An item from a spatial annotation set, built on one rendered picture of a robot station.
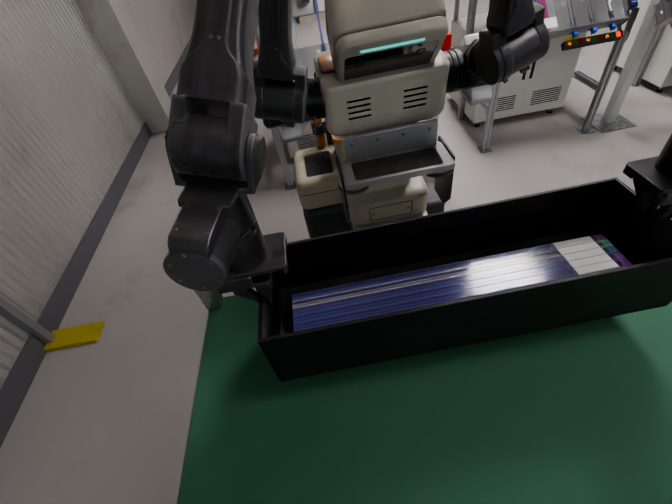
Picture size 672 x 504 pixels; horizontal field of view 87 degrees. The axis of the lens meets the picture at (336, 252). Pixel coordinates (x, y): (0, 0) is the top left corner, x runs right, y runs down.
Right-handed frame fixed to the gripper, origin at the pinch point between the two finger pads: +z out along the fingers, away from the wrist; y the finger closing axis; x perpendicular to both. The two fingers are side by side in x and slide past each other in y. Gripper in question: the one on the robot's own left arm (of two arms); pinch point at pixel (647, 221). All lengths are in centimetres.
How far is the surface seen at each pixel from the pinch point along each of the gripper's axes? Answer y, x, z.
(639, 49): 166, 187, 59
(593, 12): 127, 188, 32
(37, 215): -210, 147, 65
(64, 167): -210, 192, 61
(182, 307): -137, 95, 109
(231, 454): -66, -15, 15
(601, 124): 161, 187, 108
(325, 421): -52, -13, 15
